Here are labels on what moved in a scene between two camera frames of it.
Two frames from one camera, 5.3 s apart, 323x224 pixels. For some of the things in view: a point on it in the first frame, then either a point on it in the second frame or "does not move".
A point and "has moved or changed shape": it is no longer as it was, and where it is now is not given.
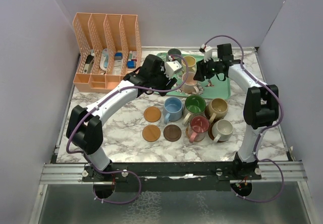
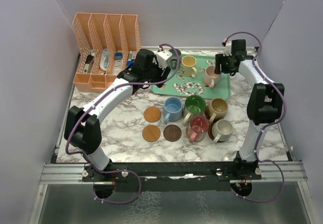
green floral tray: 163,56 has moved or changed shape
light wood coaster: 151,133 does not move
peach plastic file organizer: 110,48 does not move
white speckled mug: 222,130 does not move
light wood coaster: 152,114 does not move
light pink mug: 189,86 to 211,79
